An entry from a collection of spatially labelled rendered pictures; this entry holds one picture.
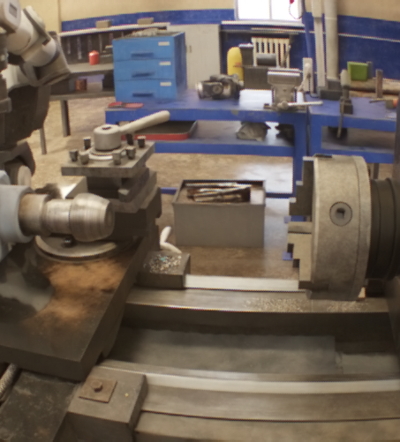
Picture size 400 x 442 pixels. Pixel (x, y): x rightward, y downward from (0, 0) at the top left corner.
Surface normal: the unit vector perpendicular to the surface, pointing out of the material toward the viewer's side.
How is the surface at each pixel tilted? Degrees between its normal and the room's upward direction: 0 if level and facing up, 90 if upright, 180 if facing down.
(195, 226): 90
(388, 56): 90
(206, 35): 90
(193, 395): 0
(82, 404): 0
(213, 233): 90
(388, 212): 43
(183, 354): 6
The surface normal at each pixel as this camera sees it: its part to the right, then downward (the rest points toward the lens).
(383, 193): -0.10, -0.70
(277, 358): 0.24, -0.80
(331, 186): -0.13, -0.51
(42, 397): -0.04, -0.90
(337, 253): -0.18, 0.29
